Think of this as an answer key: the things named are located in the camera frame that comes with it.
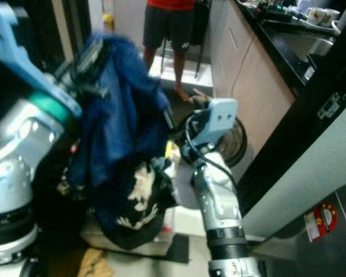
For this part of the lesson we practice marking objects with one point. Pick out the light blue right wrist camera mount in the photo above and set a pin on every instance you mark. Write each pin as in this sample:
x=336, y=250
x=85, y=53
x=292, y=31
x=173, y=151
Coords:
x=219, y=118

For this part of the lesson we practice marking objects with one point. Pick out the yellow rag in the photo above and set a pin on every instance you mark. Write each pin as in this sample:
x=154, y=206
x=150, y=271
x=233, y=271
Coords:
x=92, y=264

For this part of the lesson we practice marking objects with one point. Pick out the black floral print garment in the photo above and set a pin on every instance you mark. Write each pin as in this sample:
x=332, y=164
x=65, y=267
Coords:
x=141, y=202

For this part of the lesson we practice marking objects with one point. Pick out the dark blue garment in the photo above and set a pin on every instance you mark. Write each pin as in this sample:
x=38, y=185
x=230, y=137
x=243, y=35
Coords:
x=121, y=115

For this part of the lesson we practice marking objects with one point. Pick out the person in red shirt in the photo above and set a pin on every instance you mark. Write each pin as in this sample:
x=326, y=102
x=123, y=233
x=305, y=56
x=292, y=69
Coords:
x=170, y=26

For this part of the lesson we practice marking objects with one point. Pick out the beige laundry box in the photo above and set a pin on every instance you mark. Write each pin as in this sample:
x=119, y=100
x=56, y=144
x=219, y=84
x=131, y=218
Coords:
x=161, y=245

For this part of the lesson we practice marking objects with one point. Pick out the steel sink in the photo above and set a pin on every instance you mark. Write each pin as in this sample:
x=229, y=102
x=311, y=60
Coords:
x=305, y=46

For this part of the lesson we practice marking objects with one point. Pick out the white printed cup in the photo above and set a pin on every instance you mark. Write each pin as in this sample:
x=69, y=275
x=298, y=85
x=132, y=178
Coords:
x=322, y=15

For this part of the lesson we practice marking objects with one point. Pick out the red energy label sticker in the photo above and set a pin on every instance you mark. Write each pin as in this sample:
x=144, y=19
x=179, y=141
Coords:
x=320, y=221

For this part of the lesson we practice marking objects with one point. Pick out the black floor mat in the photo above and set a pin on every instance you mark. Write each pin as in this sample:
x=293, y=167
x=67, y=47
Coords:
x=179, y=249

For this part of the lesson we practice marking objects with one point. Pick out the grey washing machine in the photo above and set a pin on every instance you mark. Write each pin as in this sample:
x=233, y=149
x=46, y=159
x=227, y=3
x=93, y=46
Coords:
x=305, y=167

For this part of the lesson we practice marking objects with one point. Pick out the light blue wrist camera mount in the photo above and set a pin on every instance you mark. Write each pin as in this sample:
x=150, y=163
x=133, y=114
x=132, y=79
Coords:
x=17, y=49
x=219, y=118

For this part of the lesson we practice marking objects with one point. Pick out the white plastic container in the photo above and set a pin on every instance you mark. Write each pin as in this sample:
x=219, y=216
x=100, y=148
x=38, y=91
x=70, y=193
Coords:
x=184, y=199

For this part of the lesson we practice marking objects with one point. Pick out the light blue left wrist camera mount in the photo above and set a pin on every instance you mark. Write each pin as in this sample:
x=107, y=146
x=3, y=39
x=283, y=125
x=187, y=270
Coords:
x=17, y=49

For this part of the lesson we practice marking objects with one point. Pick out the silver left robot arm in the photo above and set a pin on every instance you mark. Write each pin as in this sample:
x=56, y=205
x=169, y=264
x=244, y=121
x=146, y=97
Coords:
x=17, y=156

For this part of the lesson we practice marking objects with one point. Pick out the yellow bottle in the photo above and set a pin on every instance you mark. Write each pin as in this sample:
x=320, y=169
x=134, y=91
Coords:
x=108, y=22

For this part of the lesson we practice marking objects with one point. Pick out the black floor fan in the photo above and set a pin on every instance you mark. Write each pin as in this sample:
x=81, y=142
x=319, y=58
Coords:
x=233, y=138

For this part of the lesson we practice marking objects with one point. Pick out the brown kitchen cabinet black counter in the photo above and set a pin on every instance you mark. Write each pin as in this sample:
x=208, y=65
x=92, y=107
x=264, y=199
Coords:
x=254, y=75

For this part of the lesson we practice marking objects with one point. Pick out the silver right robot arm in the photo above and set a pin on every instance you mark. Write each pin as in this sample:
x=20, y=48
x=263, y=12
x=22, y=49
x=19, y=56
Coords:
x=219, y=202

